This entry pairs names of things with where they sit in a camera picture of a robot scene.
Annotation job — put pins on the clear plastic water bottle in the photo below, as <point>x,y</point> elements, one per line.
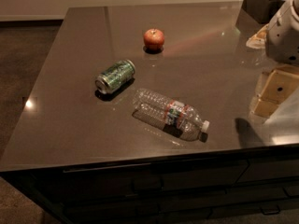
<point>170,115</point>

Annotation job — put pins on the green soda can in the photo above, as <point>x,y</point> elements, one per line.
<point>110,80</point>

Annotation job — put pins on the red apple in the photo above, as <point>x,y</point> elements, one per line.
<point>153,39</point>

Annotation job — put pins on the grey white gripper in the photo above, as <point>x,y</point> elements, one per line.
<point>284,37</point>

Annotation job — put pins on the dark cabinet with drawers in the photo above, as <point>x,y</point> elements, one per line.
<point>166,192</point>

